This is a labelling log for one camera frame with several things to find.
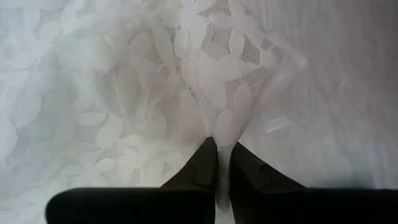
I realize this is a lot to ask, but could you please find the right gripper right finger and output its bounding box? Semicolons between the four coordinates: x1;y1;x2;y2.
229;141;398;224

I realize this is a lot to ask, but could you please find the white lace garment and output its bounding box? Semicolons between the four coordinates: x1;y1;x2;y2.
0;0;310;224

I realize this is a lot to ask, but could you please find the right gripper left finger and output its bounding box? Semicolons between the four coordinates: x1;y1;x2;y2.
45;136;218;224

